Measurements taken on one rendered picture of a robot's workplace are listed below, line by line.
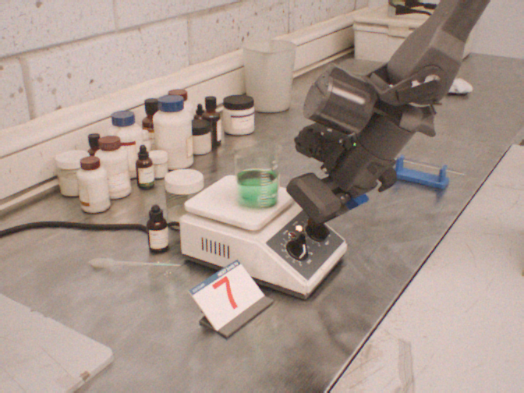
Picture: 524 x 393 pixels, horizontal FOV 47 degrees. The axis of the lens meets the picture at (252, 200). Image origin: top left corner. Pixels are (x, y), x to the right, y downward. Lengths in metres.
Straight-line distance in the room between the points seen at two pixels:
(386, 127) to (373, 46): 1.19
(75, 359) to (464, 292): 0.49
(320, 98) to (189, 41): 0.78
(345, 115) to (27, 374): 0.44
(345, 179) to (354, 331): 0.18
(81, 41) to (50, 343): 0.63
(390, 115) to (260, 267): 0.25
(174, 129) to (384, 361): 0.61
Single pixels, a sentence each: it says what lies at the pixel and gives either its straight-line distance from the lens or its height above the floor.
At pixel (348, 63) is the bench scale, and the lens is 1.76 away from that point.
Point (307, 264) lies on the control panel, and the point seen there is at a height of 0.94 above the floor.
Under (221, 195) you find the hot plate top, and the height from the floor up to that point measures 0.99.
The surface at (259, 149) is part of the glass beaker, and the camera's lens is 0.83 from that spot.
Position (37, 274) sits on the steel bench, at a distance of 0.89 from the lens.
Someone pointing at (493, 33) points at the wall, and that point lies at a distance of 2.18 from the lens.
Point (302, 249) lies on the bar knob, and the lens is 0.78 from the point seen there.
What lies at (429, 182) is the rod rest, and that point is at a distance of 1.13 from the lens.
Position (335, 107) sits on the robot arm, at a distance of 0.69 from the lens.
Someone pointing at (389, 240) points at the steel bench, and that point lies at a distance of 0.94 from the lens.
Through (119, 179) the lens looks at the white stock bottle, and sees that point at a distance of 1.05.
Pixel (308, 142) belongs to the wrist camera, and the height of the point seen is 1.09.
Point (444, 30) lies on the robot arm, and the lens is 0.72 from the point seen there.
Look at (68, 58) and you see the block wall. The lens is 1.18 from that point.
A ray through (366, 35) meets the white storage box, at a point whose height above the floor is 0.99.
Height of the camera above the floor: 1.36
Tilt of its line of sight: 27 degrees down
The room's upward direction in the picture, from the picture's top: straight up
